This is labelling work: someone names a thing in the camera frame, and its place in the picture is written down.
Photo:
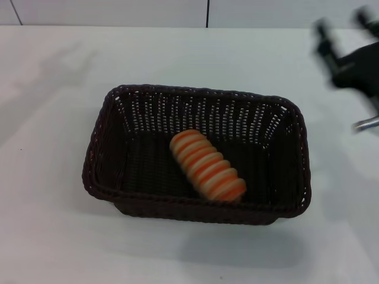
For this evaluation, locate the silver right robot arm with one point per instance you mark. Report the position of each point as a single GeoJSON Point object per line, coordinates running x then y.
{"type": "Point", "coordinates": [365, 123]}

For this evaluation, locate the dark brown woven basket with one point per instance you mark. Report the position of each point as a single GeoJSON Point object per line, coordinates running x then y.
{"type": "Point", "coordinates": [148, 165]}

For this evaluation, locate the orange striped bread roll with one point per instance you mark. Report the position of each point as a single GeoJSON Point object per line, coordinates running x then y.
{"type": "Point", "coordinates": [207, 168]}

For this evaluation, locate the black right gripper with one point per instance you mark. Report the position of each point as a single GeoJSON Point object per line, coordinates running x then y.
{"type": "Point", "coordinates": [361, 68]}

